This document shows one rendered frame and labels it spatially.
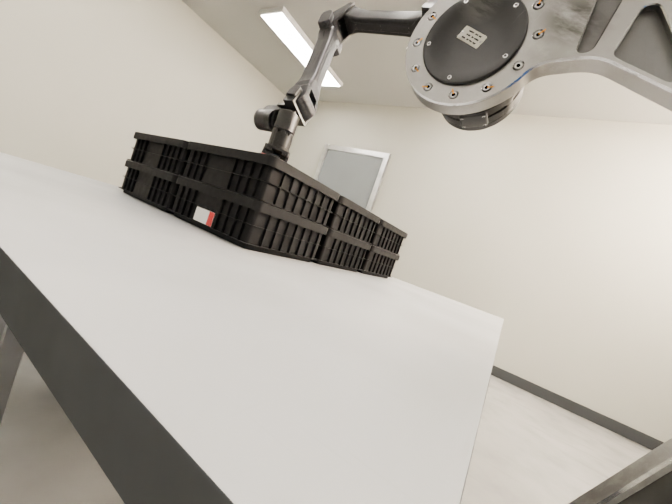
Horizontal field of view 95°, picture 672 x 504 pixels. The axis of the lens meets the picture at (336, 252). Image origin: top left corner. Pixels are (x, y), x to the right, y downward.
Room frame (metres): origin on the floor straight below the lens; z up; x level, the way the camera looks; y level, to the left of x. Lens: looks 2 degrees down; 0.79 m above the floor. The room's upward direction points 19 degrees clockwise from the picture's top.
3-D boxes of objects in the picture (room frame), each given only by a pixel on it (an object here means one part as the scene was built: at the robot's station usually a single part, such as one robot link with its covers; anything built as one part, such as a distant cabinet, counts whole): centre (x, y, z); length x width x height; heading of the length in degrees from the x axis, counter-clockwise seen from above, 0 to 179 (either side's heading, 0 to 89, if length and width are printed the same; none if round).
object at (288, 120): (0.83, 0.24, 1.04); 0.07 x 0.06 x 0.07; 60
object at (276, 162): (0.95, 0.29, 0.92); 0.40 x 0.30 x 0.02; 56
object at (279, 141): (0.83, 0.24, 0.98); 0.10 x 0.07 x 0.07; 15
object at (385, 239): (1.45, -0.05, 0.87); 0.40 x 0.30 x 0.11; 56
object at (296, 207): (0.95, 0.29, 0.87); 0.40 x 0.30 x 0.11; 56
